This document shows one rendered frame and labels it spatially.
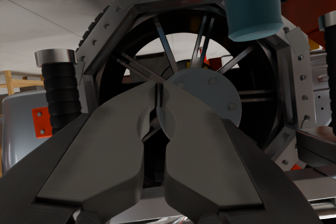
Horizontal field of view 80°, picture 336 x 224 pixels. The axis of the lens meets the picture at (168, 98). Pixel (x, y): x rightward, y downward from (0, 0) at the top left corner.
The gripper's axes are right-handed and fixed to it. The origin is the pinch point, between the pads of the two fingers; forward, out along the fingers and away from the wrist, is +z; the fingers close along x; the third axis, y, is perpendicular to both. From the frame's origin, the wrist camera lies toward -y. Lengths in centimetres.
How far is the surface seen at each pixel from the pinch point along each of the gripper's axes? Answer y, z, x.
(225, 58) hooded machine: 232, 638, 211
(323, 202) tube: 19.2, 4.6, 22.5
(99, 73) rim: 18.0, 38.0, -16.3
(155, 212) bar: 21.3, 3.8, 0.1
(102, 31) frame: 6.2, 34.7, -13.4
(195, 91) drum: 9.1, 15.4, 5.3
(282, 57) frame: 9.9, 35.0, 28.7
